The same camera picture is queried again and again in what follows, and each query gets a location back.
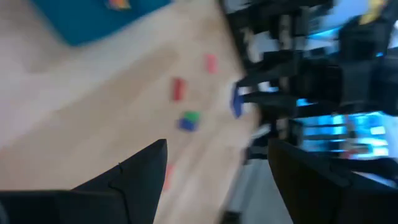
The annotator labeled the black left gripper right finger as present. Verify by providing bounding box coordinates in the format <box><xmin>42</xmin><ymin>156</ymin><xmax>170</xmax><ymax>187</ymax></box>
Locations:
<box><xmin>267</xmin><ymin>139</ymin><xmax>398</xmax><ymax>224</ymax></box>

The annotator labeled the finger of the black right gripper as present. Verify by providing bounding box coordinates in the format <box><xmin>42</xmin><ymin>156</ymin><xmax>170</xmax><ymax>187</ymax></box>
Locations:
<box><xmin>241</xmin><ymin>92</ymin><xmax>298</xmax><ymax>118</ymax></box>
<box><xmin>236</xmin><ymin>67</ymin><xmax>296</xmax><ymax>88</ymax></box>

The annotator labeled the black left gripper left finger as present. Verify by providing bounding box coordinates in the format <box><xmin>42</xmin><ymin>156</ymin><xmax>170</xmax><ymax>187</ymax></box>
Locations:
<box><xmin>72</xmin><ymin>139</ymin><xmax>168</xmax><ymax>224</ymax></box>

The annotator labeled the pink eraser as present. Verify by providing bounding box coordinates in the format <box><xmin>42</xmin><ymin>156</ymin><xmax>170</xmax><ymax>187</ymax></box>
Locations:
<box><xmin>205</xmin><ymin>53</ymin><xmax>219</xmax><ymax>75</ymax></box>

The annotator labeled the green eraser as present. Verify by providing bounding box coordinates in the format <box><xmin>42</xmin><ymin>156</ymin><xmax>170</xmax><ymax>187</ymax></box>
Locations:
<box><xmin>182</xmin><ymin>111</ymin><xmax>201</xmax><ymax>124</ymax></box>

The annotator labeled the red eraser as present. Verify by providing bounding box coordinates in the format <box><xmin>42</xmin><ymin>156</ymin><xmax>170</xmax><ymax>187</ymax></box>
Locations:
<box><xmin>172</xmin><ymin>77</ymin><xmax>187</xmax><ymax>103</ymax></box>

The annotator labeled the blue plastic bin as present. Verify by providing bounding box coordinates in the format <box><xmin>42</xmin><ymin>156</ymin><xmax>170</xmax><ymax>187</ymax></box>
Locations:
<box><xmin>30</xmin><ymin>0</ymin><xmax>172</xmax><ymax>47</ymax></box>

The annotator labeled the orange eraser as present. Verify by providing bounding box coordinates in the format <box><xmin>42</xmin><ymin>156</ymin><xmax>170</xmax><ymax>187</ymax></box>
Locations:
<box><xmin>163</xmin><ymin>163</ymin><xmax>175</xmax><ymax>191</ymax></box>

